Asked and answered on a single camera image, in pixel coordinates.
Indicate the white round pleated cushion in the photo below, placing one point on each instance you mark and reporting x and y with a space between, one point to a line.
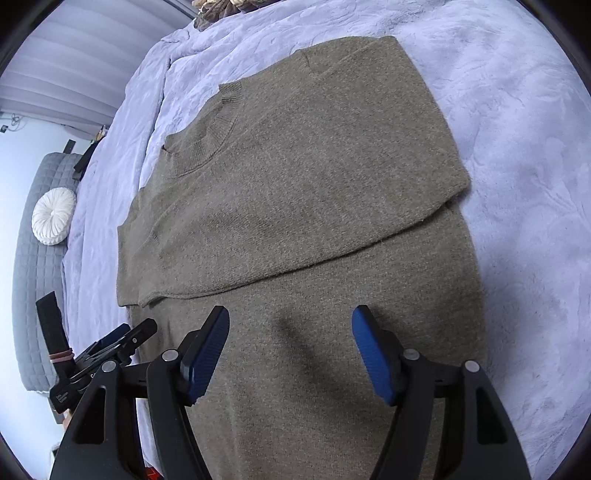
52 216

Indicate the grey quilted headboard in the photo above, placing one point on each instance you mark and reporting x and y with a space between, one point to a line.
37 272

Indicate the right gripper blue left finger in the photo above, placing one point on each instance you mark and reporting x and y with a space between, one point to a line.
102 441

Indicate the lavender plush bed blanket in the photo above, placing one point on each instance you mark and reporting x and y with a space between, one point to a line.
520 117

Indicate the olive knit sweater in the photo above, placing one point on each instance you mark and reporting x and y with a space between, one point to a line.
326 181

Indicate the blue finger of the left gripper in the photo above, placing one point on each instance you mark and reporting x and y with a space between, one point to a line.
106 341
122 351

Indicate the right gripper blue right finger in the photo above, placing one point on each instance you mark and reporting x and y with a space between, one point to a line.
478 439

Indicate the cream striped clothes pile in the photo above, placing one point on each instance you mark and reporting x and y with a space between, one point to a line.
211 11

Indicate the grey window curtain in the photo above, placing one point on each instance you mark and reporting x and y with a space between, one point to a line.
71 63

